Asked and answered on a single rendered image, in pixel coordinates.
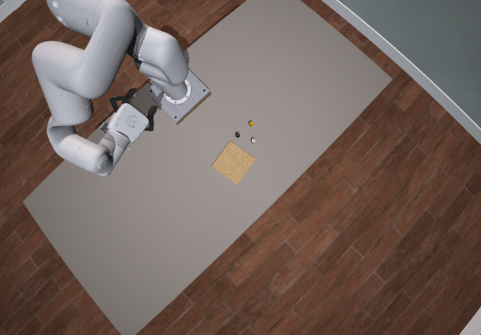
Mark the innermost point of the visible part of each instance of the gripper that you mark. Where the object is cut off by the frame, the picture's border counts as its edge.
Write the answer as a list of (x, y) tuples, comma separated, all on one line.
[(127, 121)]

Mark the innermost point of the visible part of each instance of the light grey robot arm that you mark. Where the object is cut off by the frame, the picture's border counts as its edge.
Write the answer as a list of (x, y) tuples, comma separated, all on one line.
[(115, 29)]

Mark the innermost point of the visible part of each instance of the tan square mat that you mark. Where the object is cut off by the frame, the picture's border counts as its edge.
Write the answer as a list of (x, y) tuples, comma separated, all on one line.
[(233, 162)]

